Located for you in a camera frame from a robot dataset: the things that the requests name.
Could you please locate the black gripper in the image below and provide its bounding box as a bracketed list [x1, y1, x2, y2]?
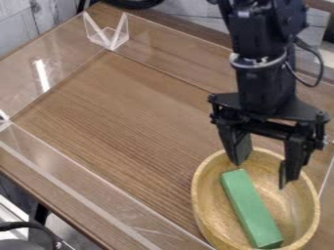
[209, 57, 329, 189]

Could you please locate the green rectangular block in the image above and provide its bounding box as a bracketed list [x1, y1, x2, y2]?
[221, 169, 285, 249]

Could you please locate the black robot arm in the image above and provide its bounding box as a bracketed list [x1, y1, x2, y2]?
[207, 0, 330, 186]

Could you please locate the brown wooden bowl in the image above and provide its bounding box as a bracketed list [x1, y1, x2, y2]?
[191, 147, 319, 250]

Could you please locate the clear acrylic front barrier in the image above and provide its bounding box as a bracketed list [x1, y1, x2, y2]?
[0, 121, 214, 250]

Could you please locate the black table leg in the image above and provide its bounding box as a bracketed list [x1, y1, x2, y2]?
[28, 203, 50, 226]

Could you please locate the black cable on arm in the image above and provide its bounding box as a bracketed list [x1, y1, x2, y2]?
[285, 37, 326, 89]

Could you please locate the clear acrylic corner bracket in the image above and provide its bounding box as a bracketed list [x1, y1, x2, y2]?
[83, 13, 130, 51]

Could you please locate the black cable under table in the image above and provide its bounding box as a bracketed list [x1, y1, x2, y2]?
[0, 221, 63, 250]

